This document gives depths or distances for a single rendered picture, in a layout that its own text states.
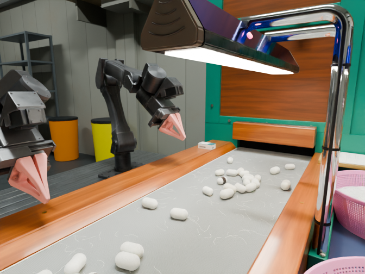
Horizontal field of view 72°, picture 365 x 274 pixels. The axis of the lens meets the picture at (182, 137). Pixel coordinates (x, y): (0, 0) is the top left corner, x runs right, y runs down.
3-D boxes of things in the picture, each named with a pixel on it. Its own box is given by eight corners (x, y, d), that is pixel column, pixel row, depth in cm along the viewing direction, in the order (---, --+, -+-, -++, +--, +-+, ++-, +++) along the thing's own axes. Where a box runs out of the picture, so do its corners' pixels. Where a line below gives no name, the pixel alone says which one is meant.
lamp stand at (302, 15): (221, 243, 53) (229, 14, 44) (252, 206, 69) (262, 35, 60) (325, 281, 42) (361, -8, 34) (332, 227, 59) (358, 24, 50)
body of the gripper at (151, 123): (182, 110, 78) (167, 94, 80) (162, 113, 69) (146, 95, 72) (171, 125, 81) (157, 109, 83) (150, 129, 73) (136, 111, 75)
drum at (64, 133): (86, 157, 367) (83, 117, 356) (62, 163, 335) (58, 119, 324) (71, 153, 387) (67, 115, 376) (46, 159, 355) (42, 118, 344)
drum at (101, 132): (133, 168, 318) (132, 118, 306) (109, 177, 285) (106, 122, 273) (112, 162, 339) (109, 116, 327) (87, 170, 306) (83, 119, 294)
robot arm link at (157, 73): (175, 78, 73) (158, 53, 78) (149, 78, 68) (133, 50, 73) (161, 106, 81) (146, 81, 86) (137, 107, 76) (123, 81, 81)
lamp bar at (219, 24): (139, 50, 30) (137, -16, 29) (272, 74, 81) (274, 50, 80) (196, 44, 26) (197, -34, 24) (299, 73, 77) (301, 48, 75)
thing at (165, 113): (195, 129, 73) (175, 107, 76) (181, 133, 67) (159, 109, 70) (182, 145, 76) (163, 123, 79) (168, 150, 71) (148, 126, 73)
